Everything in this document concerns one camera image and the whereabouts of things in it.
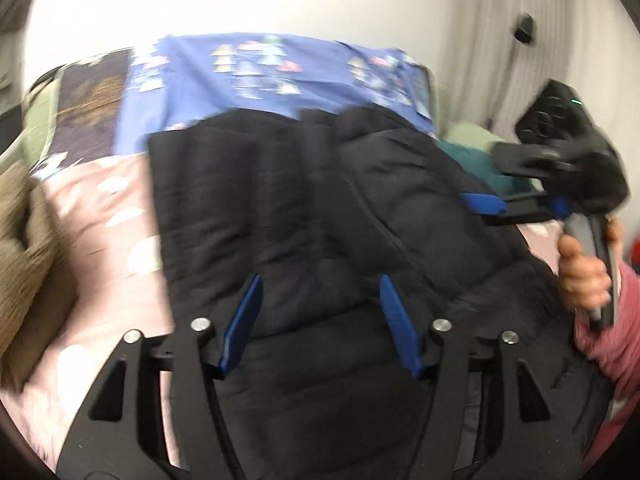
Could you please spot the grey curtain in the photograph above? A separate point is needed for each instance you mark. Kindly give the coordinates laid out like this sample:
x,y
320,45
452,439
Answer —
x,y
591,45

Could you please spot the pink dotted bed cover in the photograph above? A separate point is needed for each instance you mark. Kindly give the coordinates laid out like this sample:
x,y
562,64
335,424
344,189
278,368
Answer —
x,y
107,213

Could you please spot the dark tree-print blanket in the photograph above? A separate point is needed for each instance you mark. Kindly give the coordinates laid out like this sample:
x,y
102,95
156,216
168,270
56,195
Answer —
x,y
88,107

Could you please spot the brown fleece folded garment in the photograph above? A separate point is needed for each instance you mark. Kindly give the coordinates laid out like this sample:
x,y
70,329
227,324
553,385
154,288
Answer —
x,y
38,285

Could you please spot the person's right hand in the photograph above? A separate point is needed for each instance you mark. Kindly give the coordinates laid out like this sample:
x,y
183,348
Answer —
x,y
585,283

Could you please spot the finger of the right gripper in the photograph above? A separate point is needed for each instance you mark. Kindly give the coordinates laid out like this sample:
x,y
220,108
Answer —
x,y
525,208
531,160

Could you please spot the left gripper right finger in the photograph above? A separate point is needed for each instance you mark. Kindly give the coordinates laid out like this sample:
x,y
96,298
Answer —
x,y
521,434

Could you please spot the dark teal folded garment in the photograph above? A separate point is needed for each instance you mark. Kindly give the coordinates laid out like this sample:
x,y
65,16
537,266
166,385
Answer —
x,y
480,164

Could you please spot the blue tree-print sheet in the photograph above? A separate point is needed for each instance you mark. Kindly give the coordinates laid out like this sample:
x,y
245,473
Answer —
x,y
178,80

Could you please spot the pink sweater right forearm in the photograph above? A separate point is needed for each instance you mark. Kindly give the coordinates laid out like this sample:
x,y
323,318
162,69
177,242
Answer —
x,y
616,351

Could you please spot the black puffer jacket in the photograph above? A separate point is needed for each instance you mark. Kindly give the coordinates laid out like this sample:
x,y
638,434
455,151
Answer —
x,y
322,206

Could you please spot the black floor lamp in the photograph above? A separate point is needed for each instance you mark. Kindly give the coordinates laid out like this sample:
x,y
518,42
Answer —
x,y
523,35

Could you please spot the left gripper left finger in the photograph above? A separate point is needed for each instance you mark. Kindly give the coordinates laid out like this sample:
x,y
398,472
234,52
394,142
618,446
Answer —
x,y
153,411

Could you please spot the green striped cushion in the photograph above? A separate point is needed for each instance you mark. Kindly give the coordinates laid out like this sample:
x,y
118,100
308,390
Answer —
x,y
40,108

